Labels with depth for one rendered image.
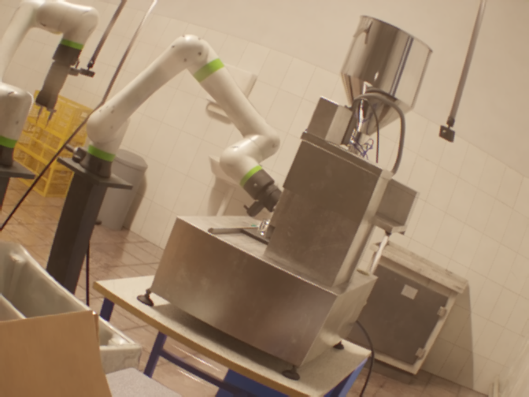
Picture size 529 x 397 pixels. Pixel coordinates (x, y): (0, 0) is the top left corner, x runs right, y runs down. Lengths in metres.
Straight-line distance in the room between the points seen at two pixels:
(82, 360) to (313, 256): 1.38
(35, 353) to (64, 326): 0.08
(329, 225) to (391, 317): 3.23
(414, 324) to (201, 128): 2.43
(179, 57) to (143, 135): 3.99
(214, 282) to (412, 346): 3.30
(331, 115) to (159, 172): 4.49
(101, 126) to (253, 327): 0.97
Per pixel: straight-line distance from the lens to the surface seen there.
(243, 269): 2.15
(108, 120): 2.75
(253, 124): 2.84
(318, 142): 2.16
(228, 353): 2.16
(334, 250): 2.15
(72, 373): 0.83
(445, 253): 5.95
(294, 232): 2.17
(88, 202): 2.95
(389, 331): 5.36
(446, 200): 5.94
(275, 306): 2.13
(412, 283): 5.30
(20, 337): 0.74
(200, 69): 2.86
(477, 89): 6.02
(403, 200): 2.52
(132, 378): 1.68
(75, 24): 2.16
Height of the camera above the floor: 1.40
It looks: 7 degrees down
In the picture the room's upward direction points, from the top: 23 degrees clockwise
